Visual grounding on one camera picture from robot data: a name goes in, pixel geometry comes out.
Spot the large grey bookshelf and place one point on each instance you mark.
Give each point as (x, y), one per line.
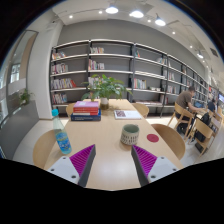
(151, 76)

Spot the patterned ceramic mug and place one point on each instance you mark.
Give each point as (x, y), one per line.
(130, 134)

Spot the small plant near window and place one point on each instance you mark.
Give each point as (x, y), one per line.
(24, 97)

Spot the seated man brown shirt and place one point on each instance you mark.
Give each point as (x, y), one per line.
(184, 100)

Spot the wooden chair front left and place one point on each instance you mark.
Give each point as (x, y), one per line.
(42, 148)

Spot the wooden chair with bag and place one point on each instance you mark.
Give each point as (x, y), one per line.
(204, 144)

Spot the wooden chair back left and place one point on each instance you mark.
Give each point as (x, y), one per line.
(69, 109)

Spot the pink top book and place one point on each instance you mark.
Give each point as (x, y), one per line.
(86, 104)

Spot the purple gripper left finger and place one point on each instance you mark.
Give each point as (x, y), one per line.
(75, 168)

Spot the dark blue bottom book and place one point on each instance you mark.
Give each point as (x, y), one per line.
(86, 116)

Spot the green potted plant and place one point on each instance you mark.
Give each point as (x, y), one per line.
(103, 87)

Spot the black backpack on chair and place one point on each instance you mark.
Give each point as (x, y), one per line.
(203, 130)

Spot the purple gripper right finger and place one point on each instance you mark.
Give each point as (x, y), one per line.
(149, 167)

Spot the wooden chair front right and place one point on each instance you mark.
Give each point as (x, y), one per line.
(172, 138)

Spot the clear water bottle blue cap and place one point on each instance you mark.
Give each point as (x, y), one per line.
(60, 133)

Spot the red middle book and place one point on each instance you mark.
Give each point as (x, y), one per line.
(86, 111)

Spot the wooden chair back right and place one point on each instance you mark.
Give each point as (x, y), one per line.
(142, 109)

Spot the white magazine on table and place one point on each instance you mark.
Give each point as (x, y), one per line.
(127, 114)

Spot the red round coaster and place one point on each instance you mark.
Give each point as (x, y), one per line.
(152, 138)

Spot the wooden chair under man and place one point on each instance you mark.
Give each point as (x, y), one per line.
(182, 116)

